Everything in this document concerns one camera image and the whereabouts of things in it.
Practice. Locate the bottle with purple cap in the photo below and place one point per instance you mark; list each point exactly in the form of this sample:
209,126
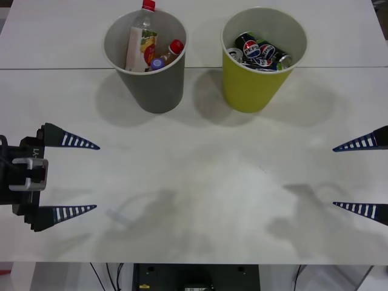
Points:
157,64

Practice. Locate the black robot base box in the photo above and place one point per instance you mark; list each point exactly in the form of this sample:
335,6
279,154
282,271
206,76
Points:
197,277

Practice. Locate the large clear bottle red cap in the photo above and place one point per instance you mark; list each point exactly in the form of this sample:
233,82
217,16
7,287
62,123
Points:
138,48

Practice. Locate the small amber bottle red cap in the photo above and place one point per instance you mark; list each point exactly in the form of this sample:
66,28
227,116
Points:
175,46

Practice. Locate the yellow-green plastic waste bin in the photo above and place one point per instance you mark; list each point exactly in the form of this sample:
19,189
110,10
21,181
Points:
248,91

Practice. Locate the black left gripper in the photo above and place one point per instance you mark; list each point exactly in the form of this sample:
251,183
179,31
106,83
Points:
24,198

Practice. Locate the black drink can round logo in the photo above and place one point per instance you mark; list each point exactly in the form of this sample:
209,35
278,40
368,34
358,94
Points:
272,52
249,46

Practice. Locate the dark can green print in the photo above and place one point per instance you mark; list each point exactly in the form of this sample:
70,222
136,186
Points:
280,65

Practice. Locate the silver-topped drink can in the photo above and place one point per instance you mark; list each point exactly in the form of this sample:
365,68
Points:
235,53

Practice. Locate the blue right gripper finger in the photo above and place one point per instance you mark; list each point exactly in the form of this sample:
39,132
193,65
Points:
366,141
368,210

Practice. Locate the grey plastic waste bin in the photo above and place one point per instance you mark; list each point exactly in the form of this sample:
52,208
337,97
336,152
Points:
160,91

